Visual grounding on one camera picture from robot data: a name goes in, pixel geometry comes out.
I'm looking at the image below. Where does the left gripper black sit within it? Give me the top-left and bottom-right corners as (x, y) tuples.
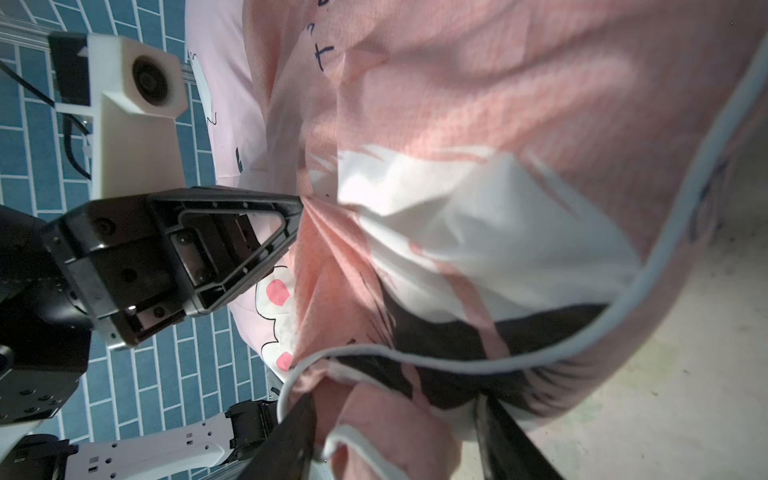
(40, 187), (303, 350)

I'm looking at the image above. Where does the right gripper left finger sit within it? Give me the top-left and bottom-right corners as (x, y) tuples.
(237, 394), (317, 480)

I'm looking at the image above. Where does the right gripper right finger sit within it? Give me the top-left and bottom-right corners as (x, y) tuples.
(475, 395), (564, 480)

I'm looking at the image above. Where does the salmon pink feather pillow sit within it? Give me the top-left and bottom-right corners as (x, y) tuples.
(243, 1), (767, 479)

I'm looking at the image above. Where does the light pink bunny pillow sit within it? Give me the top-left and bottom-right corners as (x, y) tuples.
(185, 1), (298, 380)

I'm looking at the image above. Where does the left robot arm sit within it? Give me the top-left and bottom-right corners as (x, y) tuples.
(1, 187), (314, 479)

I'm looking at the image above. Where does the floral table mat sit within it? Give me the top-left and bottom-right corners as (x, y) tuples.
(532, 133), (767, 479)

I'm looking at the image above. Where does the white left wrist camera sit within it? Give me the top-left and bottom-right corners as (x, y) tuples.
(48, 32), (188, 199)

